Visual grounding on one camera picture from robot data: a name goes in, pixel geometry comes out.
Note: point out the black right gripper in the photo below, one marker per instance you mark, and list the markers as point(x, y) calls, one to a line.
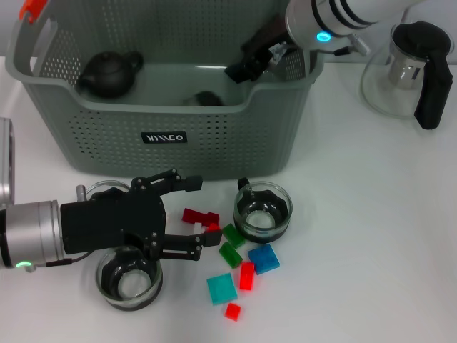
point(267, 46)

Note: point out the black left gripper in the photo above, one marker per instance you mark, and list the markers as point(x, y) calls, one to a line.
point(107, 223)

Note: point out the glass teacup with black base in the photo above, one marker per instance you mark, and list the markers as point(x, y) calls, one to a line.
point(262, 223)
point(128, 287)
point(107, 183)
point(207, 98)

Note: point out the grey perforated plastic storage bin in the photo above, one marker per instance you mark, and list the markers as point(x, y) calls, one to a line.
point(214, 143)

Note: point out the dark red toy brick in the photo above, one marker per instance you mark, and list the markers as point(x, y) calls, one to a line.
point(193, 215)

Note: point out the white toy brick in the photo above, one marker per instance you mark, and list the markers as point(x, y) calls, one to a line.
point(195, 228)

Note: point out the small red toy brick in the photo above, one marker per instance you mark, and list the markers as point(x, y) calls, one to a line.
point(232, 311)
point(213, 227)

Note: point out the green toy brick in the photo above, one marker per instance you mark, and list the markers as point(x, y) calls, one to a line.
point(230, 254)
point(233, 236)

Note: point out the teal square toy brick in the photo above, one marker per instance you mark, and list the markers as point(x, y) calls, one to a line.
point(221, 288)

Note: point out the long red toy brick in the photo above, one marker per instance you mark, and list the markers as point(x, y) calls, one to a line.
point(246, 276)

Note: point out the blue square toy brick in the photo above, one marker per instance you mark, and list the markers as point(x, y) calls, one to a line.
point(263, 259)

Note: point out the black clay teapot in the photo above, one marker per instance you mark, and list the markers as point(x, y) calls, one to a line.
point(107, 75)

